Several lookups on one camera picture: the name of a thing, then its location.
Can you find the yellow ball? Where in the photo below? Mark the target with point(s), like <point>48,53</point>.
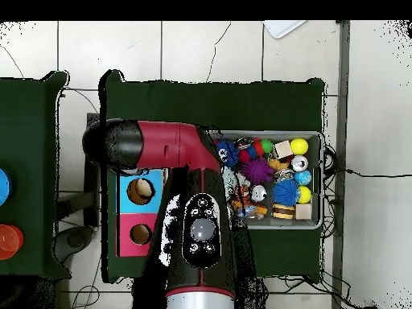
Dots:
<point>299,146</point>
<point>305,194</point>

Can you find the blue disc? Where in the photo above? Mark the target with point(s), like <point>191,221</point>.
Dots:
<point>4,186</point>

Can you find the purple spiky toy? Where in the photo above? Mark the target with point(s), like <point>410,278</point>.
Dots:
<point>257,170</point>

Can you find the dark green tablecloth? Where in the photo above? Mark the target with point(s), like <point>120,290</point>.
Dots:
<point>29,128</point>
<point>241,106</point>

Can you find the silver drink can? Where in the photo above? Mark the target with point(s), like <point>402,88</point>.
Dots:
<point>299,163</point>

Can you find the wooden block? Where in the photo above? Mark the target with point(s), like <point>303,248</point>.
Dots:
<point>284,149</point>
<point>303,211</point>

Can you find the blue fuzzy toy with eyes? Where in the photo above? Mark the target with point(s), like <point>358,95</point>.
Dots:
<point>229,148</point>

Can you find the wooden box with three holes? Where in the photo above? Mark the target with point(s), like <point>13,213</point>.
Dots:
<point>128,219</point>

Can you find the red disc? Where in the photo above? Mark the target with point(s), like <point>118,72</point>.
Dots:
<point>9,241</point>

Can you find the blue spiky pom ball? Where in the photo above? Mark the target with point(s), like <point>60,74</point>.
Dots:
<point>286,192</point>

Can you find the white tray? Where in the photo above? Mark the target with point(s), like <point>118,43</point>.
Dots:
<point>281,27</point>

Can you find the grey floor rail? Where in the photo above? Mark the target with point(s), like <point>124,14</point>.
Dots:
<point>341,96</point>

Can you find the blue globe ball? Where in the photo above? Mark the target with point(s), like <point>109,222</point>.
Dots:
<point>303,177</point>

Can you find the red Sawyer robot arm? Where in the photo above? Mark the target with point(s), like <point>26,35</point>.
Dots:
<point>173,145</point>

